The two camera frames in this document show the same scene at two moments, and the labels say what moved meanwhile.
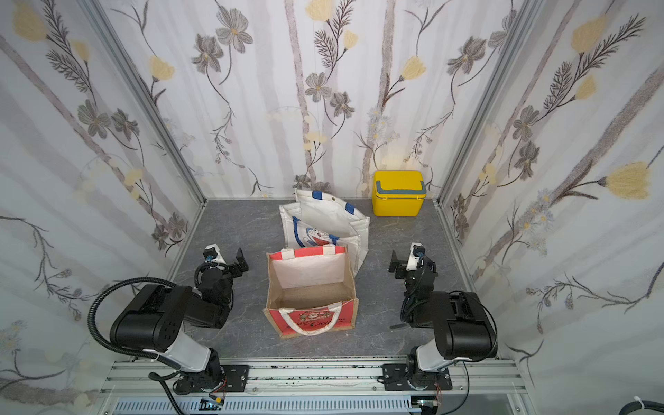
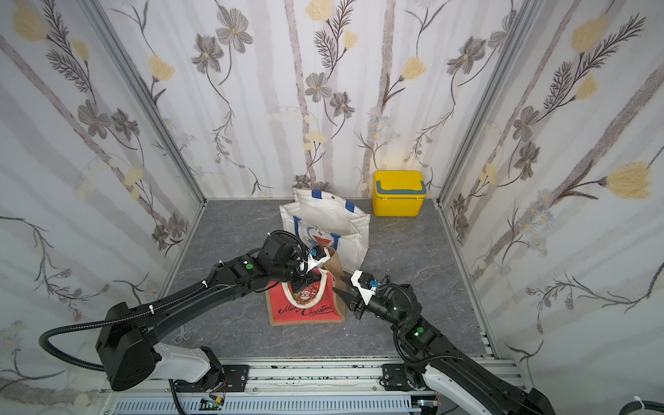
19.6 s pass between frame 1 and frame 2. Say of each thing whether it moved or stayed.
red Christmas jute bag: moved
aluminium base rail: stayed
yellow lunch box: stayed
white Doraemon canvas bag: stayed
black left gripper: moved
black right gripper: moved
